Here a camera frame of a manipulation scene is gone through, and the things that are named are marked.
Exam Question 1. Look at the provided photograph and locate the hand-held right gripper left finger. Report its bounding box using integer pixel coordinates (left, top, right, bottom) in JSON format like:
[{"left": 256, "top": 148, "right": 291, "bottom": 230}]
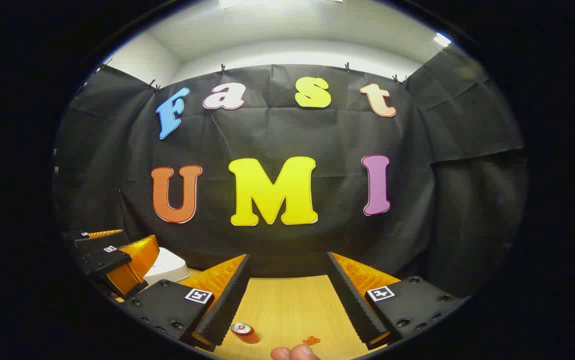
[{"left": 116, "top": 253, "right": 252, "bottom": 352}]

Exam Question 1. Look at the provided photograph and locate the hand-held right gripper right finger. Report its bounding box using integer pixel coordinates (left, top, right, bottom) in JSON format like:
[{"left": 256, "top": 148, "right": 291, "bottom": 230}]
[{"left": 326, "top": 251, "right": 472, "bottom": 351}]

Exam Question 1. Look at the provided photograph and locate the orange pop can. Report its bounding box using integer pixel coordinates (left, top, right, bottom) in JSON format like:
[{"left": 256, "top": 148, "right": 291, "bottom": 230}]
[{"left": 230, "top": 322, "right": 261, "bottom": 345}]

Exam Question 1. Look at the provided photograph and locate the white desktop garbage bin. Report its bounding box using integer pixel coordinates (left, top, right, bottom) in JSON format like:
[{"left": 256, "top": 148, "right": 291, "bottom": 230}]
[{"left": 143, "top": 247, "right": 191, "bottom": 287}]

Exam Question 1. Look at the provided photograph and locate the black backdrop cloth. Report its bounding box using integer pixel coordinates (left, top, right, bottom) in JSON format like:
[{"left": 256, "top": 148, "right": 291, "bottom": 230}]
[{"left": 52, "top": 50, "right": 528, "bottom": 301}]

